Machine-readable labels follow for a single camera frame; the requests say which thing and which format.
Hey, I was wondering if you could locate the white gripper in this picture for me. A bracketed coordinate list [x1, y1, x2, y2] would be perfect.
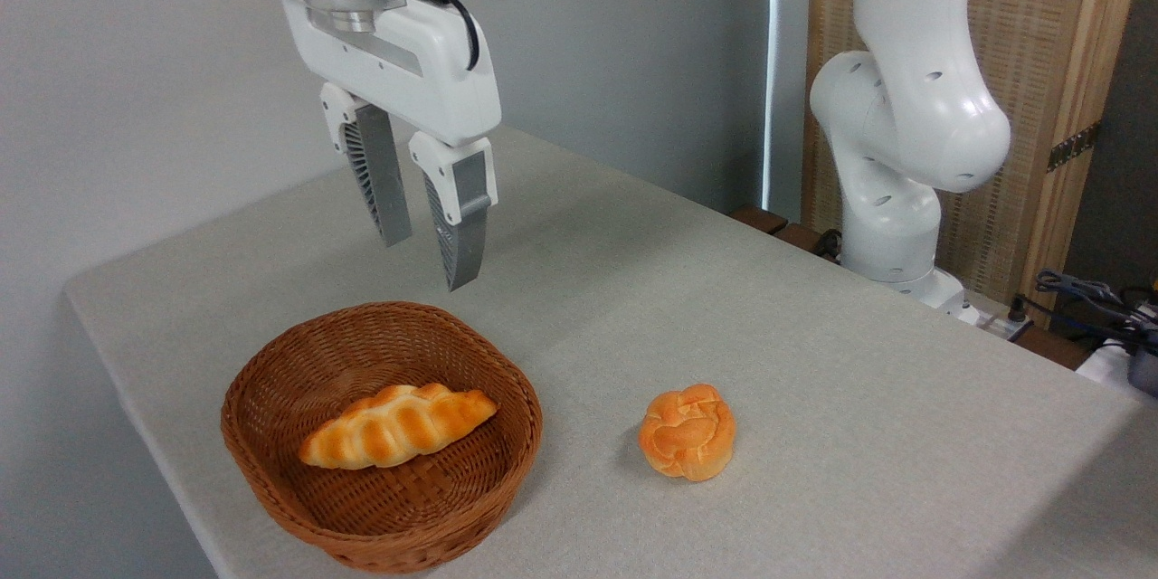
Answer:
[264, 0, 503, 293]

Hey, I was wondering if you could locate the long braided bread loaf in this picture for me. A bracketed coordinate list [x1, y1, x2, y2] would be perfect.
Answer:
[298, 382, 500, 471]

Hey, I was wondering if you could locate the brown woven wicker basket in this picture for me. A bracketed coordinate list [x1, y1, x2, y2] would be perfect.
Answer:
[221, 301, 544, 574]

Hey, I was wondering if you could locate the round orange bread bun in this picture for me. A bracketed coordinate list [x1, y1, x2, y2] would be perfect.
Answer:
[638, 384, 736, 482]

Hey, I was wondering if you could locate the dark metal screen hinge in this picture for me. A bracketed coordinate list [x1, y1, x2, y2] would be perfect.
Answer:
[1047, 120, 1103, 174]

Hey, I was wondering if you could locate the white vertical wall trim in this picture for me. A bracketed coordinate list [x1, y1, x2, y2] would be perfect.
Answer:
[761, 0, 782, 212]

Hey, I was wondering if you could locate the black cable bundle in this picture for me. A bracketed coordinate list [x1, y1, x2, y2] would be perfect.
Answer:
[1034, 269, 1158, 356]

